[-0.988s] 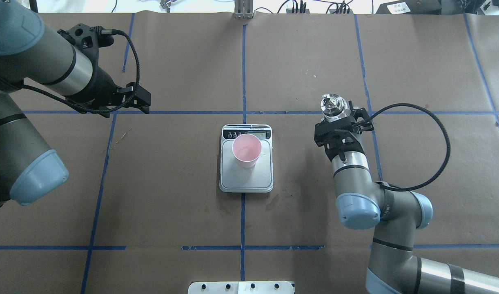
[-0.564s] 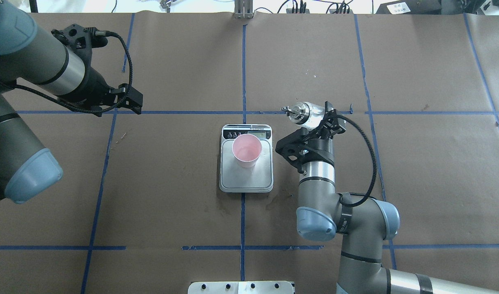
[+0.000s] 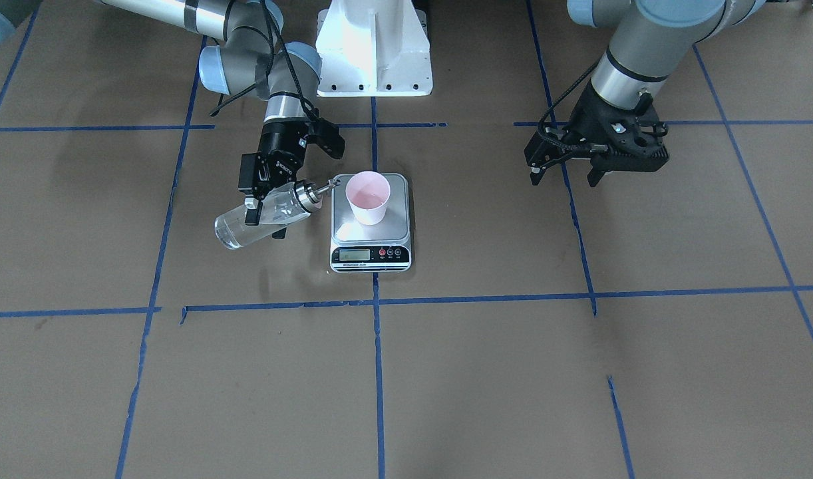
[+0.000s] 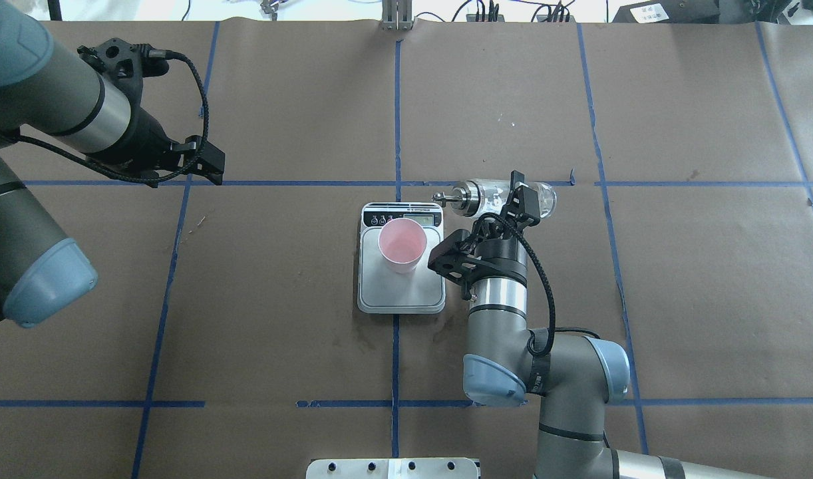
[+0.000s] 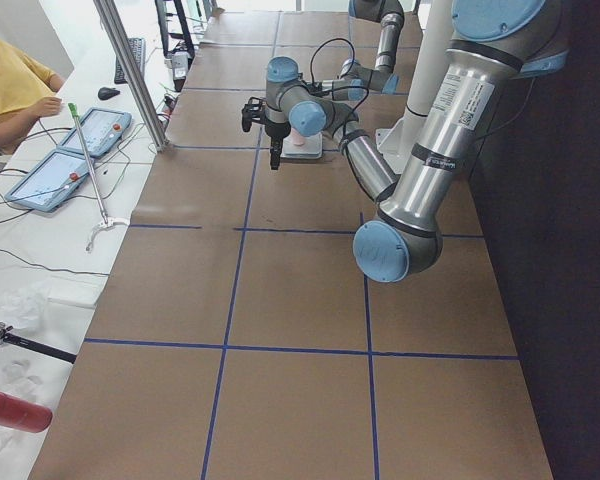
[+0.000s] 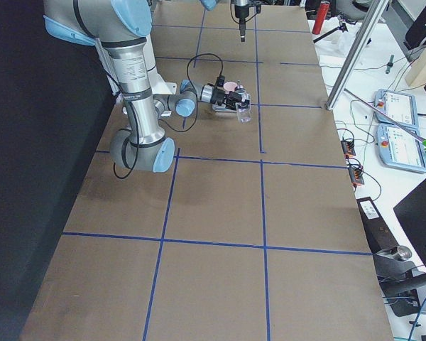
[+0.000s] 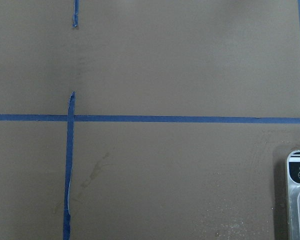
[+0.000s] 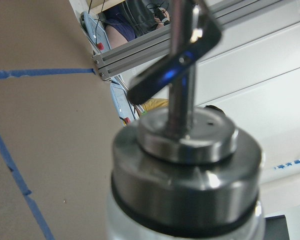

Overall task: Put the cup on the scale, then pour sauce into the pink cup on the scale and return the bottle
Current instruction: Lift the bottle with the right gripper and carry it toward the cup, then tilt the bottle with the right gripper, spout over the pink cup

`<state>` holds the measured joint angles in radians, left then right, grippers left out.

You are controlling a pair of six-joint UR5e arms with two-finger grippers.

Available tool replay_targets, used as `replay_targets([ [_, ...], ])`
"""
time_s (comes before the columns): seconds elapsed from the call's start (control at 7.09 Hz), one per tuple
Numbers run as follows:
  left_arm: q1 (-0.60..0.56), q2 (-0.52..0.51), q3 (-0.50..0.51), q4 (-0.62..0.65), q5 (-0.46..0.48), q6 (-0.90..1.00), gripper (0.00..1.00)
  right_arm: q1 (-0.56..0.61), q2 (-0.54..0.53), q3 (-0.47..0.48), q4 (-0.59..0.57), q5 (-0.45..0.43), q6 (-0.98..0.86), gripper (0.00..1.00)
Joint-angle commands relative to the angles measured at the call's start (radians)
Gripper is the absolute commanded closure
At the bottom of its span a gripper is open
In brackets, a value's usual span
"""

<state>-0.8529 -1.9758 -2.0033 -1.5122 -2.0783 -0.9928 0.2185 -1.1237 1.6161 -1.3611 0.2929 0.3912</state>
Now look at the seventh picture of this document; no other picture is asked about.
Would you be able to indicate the silver digital kitchen scale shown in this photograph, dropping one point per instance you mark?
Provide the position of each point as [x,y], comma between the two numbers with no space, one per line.
[292,165]

